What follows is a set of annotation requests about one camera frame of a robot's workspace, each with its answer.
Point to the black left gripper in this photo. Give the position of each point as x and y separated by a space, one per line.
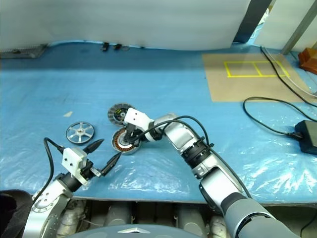
86 169

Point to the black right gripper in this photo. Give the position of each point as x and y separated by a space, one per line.
131 129

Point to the motor housing with copper windings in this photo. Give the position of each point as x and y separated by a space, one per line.
119 146

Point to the round silver motor lid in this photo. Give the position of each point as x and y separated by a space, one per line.
116 114

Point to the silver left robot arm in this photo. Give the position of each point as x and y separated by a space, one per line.
47 200

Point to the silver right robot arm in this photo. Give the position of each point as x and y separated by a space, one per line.
223 183

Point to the silver spoked rotor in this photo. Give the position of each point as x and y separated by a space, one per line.
80 132

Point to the small white tape scrap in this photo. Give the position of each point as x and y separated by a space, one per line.
68 114

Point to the blue plastic table cover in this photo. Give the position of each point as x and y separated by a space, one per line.
161 79

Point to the grey robot torso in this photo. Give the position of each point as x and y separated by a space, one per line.
133 231

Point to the small black clip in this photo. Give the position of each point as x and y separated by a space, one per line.
118 46
105 46

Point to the black rounded shape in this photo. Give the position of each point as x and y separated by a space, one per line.
11 213

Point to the brown cardboard sheet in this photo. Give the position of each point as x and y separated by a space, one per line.
223 81

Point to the dark blue panel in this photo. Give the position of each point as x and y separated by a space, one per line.
252 22

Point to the black power adapter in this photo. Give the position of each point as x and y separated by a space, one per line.
308 136

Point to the clear plastic tube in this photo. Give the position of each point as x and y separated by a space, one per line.
301 88

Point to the orange-brown wooden box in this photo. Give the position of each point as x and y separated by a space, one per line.
308 59

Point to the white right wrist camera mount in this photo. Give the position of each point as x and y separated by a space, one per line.
136 117

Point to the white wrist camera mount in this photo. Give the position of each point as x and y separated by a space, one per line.
73 158
136 117

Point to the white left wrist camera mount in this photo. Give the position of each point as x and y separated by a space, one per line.
73 158

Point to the grey aluminium post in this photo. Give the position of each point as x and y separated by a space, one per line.
298 27

